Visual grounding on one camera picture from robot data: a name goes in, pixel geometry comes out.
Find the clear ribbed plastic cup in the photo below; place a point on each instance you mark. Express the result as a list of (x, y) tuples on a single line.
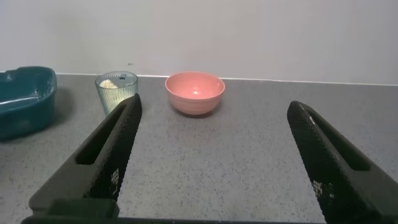
[(113, 96)]

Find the teal square plastic tray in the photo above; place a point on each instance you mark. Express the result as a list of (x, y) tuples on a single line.
[(25, 102)]

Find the white powder heap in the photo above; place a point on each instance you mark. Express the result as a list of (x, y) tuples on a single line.
[(109, 84)]

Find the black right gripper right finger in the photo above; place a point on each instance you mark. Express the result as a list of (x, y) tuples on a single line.
[(335, 168)]

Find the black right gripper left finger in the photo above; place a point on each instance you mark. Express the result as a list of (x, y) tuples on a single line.
[(105, 168)]

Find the pink round bowl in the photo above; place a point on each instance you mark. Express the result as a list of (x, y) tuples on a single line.
[(194, 96)]

